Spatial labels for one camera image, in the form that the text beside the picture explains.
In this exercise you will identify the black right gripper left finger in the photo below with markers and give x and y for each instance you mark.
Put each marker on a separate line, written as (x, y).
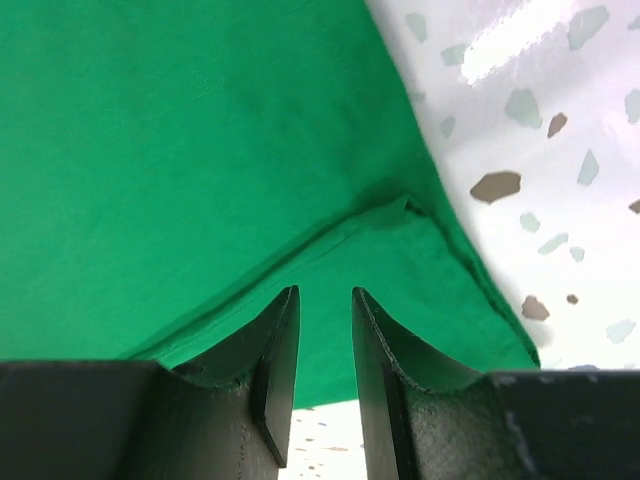
(224, 414)

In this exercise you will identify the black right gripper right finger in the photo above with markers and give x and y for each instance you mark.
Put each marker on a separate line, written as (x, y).
(427, 416)

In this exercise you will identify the green t shirt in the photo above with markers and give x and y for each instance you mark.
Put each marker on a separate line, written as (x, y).
(168, 167)

